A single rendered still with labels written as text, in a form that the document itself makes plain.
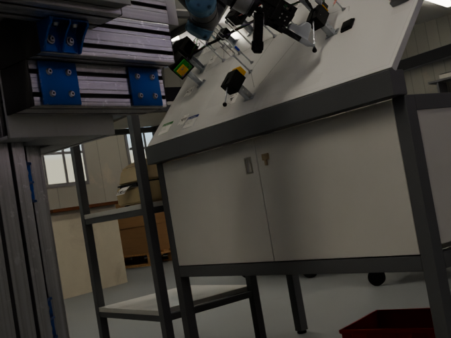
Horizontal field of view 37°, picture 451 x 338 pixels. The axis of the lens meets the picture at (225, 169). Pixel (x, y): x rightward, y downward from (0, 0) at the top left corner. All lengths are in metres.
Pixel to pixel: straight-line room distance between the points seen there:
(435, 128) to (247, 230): 0.73
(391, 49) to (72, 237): 4.82
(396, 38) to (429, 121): 0.23
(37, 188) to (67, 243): 4.69
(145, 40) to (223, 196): 0.92
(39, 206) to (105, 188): 8.19
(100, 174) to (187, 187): 7.28
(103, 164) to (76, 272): 3.73
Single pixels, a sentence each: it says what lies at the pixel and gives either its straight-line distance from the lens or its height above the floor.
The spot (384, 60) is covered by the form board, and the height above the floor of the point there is 0.90.
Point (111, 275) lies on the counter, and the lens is 6.49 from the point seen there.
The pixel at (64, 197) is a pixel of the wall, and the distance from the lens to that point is 9.24.
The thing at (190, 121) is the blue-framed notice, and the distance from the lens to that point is 2.39.
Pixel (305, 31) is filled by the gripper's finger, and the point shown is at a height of 1.05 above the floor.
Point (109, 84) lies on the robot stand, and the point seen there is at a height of 0.89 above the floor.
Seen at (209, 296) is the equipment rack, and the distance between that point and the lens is 2.78.
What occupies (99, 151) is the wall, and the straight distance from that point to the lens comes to 9.74.
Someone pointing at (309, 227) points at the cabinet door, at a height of 0.50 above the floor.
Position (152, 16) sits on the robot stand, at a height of 1.04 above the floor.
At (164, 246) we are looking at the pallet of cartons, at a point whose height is 0.19.
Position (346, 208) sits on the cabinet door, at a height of 0.54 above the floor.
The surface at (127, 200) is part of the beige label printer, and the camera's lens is 2.78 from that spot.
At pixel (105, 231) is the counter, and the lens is 6.48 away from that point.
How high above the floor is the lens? 0.61
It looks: 3 degrees up
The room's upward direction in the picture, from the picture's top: 10 degrees counter-clockwise
